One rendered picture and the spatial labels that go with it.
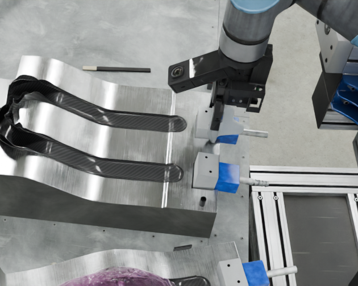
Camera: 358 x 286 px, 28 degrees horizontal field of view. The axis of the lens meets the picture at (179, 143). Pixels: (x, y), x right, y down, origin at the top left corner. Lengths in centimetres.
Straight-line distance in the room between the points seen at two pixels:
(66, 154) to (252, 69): 34
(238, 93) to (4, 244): 47
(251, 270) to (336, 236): 89
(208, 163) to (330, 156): 129
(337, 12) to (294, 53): 167
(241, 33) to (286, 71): 160
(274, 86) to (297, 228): 74
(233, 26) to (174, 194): 31
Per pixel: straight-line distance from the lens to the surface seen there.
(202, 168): 118
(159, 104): 131
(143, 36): 154
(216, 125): 120
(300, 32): 281
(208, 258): 118
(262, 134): 129
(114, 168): 123
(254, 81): 116
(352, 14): 105
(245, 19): 103
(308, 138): 247
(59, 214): 124
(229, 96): 117
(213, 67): 113
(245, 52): 108
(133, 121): 129
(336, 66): 140
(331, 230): 204
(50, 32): 154
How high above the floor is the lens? 189
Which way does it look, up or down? 53 degrees down
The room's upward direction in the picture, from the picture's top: 10 degrees clockwise
